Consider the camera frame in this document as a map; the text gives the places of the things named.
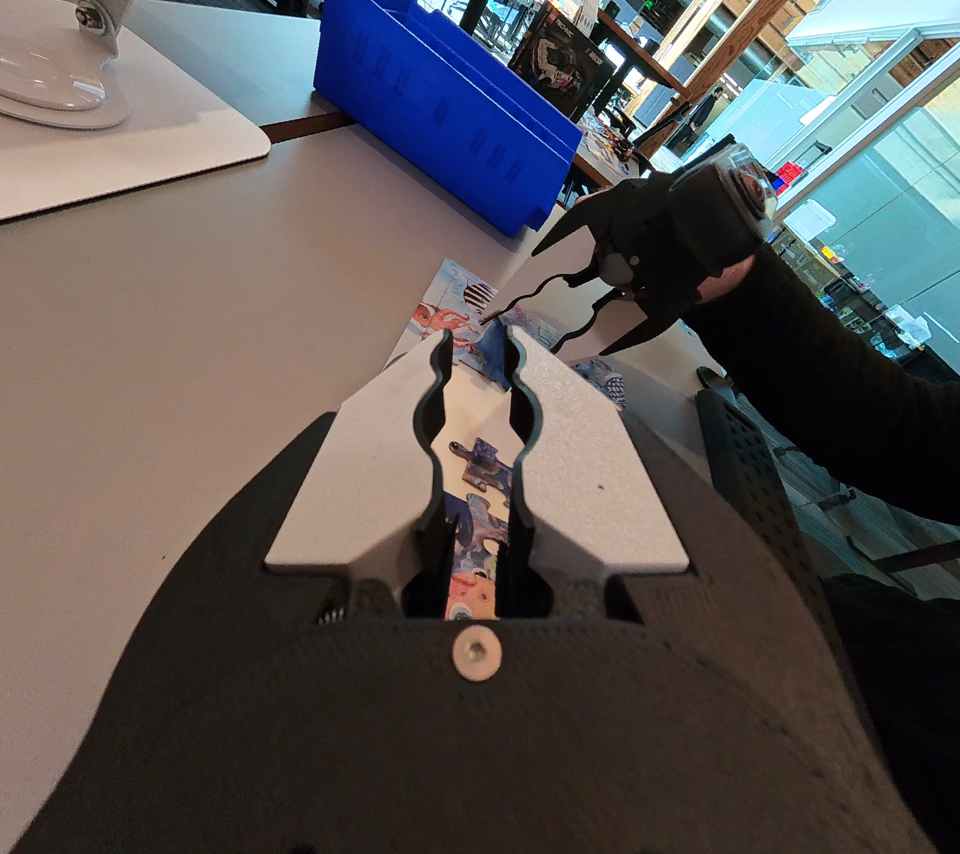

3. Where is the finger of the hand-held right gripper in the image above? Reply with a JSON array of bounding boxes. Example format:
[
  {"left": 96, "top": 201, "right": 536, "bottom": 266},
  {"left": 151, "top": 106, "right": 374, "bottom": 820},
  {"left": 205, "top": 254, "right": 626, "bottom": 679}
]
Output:
[
  {"left": 549, "top": 291, "right": 650, "bottom": 356},
  {"left": 478, "top": 209, "right": 605, "bottom": 328}
]

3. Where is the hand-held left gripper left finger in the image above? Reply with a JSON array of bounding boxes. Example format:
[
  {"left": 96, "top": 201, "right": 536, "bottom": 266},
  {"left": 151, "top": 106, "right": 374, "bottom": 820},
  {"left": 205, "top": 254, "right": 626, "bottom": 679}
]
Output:
[{"left": 264, "top": 330, "right": 455, "bottom": 600}]

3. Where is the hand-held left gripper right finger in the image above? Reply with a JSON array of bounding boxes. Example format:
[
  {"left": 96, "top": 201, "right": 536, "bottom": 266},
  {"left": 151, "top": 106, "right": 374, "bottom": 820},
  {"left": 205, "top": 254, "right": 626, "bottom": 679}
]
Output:
[{"left": 506, "top": 327, "right": 691, "bottom": 604}]

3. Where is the dark blue puzzle piece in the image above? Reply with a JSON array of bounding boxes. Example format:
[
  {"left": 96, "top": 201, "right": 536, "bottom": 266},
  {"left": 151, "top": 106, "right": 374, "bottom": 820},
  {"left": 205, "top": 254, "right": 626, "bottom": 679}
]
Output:
[{"left": 468, "top": 317, "right": 526, "bottom": 390}]

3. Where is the purple coral puzzle piece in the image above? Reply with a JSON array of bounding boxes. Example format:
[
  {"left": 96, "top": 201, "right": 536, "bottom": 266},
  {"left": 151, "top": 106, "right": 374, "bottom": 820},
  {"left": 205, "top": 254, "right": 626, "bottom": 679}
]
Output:
[
  {"left": 444, "top": 491, "right": 513, "bottom": 559},
  {"left": 448, "top": 437, "right": 519, "bottom": 491}
]

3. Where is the sea animal jigsaw puzzle tray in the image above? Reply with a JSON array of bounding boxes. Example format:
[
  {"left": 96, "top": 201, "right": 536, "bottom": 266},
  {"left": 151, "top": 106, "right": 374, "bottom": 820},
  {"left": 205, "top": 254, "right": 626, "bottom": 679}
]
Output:
[{"left": 382, "top": 257, "right": 627, "bottom": 623}]

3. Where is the person's right forearm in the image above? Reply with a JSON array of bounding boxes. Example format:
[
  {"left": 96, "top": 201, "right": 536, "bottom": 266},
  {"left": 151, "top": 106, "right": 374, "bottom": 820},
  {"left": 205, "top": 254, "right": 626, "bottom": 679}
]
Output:
[{"left": 682, "top": 242, "right": 960, "bottom": 525}]

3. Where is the person's right hand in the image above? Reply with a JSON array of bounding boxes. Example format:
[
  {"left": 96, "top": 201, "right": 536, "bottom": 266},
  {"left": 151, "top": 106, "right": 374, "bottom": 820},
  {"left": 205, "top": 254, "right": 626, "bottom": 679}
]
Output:
[{"left": 701, "top": 254, "right": 756, "bottom": 305}]

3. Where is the black perforated chair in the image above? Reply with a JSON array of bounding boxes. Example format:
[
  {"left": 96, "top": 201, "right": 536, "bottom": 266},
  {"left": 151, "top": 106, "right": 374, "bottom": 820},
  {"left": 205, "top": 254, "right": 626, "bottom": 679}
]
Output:
[{"left": 693, "top": 366, "right": 849, "bottom": 645}]

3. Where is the large blue plastic bin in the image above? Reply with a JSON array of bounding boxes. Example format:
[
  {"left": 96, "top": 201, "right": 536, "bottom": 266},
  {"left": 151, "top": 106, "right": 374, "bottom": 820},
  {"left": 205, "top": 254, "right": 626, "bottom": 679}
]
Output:
[{"left": 313, "top": 0, "right": 585, "bottom": 240}]

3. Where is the black toy car box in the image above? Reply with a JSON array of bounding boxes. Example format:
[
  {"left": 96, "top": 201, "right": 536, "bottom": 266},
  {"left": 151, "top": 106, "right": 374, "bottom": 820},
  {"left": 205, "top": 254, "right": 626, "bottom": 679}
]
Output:
[{"left": 508, "top": 0, "right": 618, "bottom": 122}]

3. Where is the wooden post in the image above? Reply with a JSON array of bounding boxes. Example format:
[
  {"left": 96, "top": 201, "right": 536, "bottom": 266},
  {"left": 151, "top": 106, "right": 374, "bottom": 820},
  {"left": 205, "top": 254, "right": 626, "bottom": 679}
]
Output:
[{"left": 633, "top": 0, "right": 885, "bottom": 154}]

